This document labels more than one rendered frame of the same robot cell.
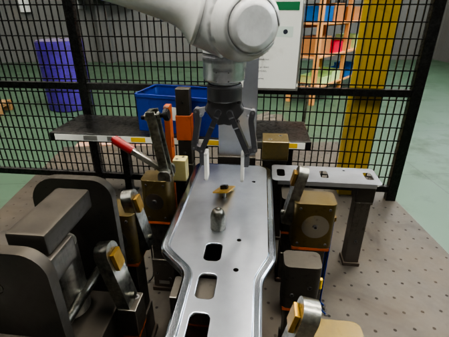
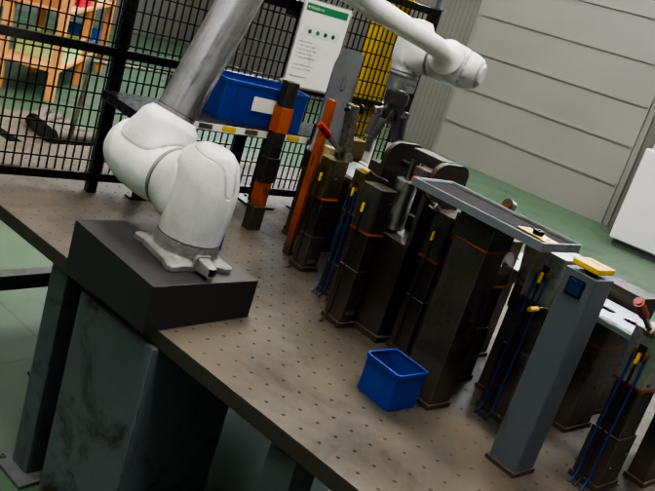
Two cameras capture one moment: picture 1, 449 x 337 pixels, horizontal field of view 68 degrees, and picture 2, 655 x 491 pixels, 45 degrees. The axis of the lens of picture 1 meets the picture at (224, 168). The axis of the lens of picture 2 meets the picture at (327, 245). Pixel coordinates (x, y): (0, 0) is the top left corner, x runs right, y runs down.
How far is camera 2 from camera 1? 203 cm
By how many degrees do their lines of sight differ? 47
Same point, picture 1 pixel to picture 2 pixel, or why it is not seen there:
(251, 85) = (350, 89)
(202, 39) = (454, 75)
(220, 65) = (411, 81)
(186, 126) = (287, 120)
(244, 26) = (481, 75)
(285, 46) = (329, 51)
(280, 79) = (319, 81)
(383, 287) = not seen: hidden behind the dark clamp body
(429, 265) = not seen: hidden behind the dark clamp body
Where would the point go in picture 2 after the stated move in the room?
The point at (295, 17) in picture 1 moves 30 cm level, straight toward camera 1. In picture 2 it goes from (342, 26) to (393, 44)
